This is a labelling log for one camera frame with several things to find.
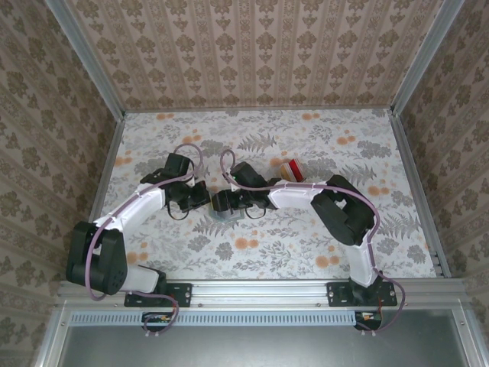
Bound floral table cover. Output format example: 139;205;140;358
82;108;439;281

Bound grey metal sheet panel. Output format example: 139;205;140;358
57;324;465;367

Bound black left camera cable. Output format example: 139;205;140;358
165;200;194;222

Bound black camera cable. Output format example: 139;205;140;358
243;205;269;220
165;200;194;222

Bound black right camera cable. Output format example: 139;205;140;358
243;205;269;220

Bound thin aluminium wall rail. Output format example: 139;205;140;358
122;105;395;114

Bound aluminium table side rail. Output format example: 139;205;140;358
72;112;127;282
389;109;452;279

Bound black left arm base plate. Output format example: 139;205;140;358
124;281;193;308

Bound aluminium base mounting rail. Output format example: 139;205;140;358
56;278;471;310

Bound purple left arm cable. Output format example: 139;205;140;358
86;143;204;339

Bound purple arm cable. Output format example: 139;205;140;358
220;148;406;337
86;143;204;339

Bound slotted cable duct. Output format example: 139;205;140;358
70;310;362;326

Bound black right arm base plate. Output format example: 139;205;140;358
327;281;398;308

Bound aluminium upright frame post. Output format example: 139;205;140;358
44;0;127;120
390;0;466;115

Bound aluminium lower frame bar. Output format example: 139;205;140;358
34;301;73;367
452;305;489;367

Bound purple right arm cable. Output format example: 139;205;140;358
220;148;406;337

